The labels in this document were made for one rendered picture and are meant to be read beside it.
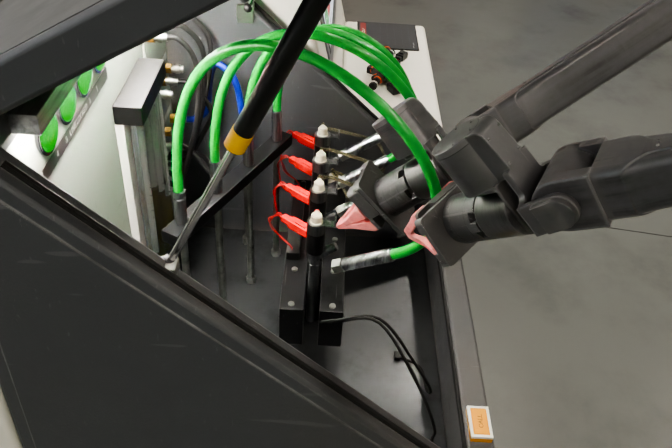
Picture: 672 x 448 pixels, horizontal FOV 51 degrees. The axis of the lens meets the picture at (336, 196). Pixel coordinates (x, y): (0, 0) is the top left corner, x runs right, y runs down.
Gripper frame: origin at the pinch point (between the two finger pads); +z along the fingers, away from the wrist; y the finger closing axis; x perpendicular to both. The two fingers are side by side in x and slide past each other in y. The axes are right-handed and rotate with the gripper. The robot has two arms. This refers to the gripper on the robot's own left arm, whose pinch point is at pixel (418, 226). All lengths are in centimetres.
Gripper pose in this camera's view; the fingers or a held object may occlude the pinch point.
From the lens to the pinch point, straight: 88.9
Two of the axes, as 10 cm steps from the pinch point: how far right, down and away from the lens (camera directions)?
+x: 5.6, 8.1, 1.6
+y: -6.9, 5.7, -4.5
